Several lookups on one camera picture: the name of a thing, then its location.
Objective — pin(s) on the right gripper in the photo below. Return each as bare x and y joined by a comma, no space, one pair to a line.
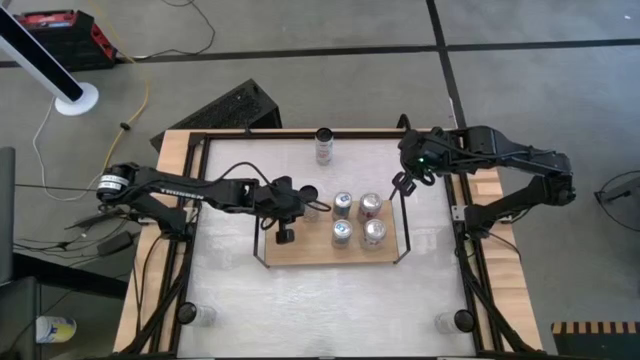
425,152

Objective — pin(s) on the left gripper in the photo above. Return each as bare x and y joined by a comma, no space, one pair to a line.
280,200

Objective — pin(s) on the silver Diet Coke can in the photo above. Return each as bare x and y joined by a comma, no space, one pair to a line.
370,204
374,230

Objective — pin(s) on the white Celsius can orange print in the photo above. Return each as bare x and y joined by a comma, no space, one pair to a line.
308,194

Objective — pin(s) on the blue silver Red Bull can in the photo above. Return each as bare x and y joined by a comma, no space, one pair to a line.
342,202
342,230

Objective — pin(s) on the white Celsius peach can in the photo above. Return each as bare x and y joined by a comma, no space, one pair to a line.
324,150

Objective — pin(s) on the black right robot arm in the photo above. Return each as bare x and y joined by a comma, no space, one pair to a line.
500,145

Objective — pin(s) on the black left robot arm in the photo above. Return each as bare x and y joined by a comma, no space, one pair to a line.
175,192

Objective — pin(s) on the black power adapter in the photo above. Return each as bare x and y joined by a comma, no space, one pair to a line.
115,244

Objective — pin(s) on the black wood striped panel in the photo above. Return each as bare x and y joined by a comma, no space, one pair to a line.
600,345

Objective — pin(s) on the white pole stand round base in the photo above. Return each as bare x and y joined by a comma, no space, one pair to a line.
75,102

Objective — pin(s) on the white yellow container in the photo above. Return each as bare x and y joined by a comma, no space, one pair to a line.
55,330

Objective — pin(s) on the dark grey upright panel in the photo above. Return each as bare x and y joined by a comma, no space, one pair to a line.
6,210

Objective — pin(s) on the red black toolbox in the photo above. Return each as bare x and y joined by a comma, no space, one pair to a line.
65,45

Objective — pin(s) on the wooden shelf black metal frame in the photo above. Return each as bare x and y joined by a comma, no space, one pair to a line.
310,245

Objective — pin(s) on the black table frame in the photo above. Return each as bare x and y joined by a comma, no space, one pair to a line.
280,135

